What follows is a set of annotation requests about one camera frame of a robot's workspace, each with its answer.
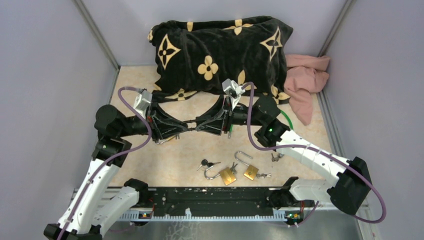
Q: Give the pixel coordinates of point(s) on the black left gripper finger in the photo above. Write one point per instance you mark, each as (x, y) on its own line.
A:
(159, 116)
(164, 132)

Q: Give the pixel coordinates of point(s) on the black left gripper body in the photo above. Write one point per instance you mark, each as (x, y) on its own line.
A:
(155, 123)

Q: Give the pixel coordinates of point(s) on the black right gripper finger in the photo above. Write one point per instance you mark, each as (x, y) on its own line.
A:
(210, 114)
(207, 129)

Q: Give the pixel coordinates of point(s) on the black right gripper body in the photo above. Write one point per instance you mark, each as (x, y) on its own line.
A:
(227, 116)

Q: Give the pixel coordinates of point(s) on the brass padlock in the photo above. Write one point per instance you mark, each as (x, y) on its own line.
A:
(251, 171)
(168, 139)
(224, 174)

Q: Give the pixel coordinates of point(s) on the black headed keys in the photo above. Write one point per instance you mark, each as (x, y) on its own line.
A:
(206, 164)

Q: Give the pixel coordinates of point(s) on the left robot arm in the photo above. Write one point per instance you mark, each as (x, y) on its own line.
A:
(84, 219)

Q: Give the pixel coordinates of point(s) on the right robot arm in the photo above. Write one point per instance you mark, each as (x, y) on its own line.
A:
(345, 182)

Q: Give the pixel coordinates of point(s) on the keys of left padlock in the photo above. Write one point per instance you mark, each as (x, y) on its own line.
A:
(232, 169)

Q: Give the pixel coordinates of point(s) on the keys of padlock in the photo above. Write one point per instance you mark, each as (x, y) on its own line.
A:
(232, 169)
(263, 175)

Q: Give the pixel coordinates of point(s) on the black floral plush blanket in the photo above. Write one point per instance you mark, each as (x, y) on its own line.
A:
(194, 57)

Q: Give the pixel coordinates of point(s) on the keys of right padlock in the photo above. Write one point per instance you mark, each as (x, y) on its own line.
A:
(263, 175)

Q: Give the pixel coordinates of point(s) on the pink cloth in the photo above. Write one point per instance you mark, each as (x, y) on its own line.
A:
(306, 75)

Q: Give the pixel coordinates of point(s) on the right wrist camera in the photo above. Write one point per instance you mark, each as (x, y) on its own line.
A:
(233, 90)

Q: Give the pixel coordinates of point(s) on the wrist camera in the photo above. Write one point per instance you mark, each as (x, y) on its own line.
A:
(233, 90)
(142, 102)

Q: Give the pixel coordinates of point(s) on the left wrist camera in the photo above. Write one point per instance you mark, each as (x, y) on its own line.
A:
(142, 102)

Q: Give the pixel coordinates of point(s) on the green cable lock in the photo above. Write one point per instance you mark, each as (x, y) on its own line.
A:
(290, 124)

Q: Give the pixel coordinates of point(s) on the silver cable lock keys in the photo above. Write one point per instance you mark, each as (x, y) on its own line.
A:
(277, 157)

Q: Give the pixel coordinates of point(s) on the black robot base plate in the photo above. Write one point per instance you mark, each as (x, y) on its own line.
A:
(217, 204)

